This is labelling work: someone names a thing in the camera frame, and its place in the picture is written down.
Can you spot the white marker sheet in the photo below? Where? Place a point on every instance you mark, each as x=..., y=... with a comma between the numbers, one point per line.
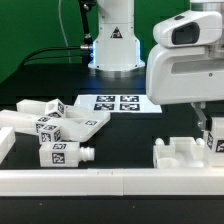
x=117, y=103

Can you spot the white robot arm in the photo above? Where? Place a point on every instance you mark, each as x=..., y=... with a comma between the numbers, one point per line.
x=116, y=50

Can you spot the white flat chair panel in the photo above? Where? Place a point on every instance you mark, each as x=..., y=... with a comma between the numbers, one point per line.
x=80, y=124

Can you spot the white left rail block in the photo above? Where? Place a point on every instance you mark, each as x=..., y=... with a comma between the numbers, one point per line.
x=7, y=140

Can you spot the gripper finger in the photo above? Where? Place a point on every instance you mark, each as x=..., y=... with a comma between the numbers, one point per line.
x=202, y=119

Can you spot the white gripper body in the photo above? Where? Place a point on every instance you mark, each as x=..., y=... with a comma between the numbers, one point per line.
x=183, y=75

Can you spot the white chair seat part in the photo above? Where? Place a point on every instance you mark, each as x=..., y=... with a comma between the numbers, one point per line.
x=180, y=152

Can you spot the white chair back long part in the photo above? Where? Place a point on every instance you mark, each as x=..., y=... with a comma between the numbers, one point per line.
x=23, y=122

